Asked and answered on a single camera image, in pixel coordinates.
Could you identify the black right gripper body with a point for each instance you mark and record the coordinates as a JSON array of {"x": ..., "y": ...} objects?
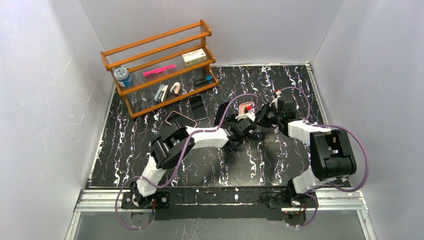
[{"x": 263, "y": 116}]

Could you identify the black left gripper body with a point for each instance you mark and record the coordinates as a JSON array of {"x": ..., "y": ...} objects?
[{"x": 243, "y": 125}]

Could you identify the clear phone case with phone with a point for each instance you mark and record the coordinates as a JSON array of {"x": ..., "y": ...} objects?
[{"x": 197, "y": 107}]

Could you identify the black smartphone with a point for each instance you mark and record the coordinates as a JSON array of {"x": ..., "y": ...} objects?
[{"x": 220, "y": 113}]

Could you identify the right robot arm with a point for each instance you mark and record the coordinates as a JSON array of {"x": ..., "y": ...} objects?
[{"x": 331, "y": 154}]

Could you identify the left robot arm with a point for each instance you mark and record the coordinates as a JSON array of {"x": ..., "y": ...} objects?
[{"x": 169, "y": 149}]

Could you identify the cream cased phone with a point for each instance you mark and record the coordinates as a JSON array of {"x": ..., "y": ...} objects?
[{"x": 182, "y": 120}]

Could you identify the black blue marker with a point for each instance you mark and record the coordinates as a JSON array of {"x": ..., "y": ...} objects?
[{"x": 203, "y": 81}]

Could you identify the pink tape dispenser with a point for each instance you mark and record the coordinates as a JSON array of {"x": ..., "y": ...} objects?
[{"x": 176, "y": 88}]

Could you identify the white medicine box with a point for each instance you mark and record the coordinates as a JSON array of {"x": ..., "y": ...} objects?
[{"x": 194, "y": 57}]

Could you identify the teal eraser block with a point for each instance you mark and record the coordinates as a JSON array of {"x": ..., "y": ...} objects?
[{"x": 159, "y": 92}]

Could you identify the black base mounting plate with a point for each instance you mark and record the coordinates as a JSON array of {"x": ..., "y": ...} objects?
[{"x": 248, "y": 202}]

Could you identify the orange wooden shelf rack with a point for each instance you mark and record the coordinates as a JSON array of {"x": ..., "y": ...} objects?
[{"x": 155, "y": 52}]

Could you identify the pink highlighter pen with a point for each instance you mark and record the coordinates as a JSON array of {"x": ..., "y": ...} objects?
[{"x": 159, "y": 70}]

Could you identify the blue round jar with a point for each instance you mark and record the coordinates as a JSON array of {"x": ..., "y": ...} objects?
[{"x": 122, "y": 76}]

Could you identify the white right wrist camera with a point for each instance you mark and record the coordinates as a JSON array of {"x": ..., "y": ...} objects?
[{"x": 277, "y": 94}]

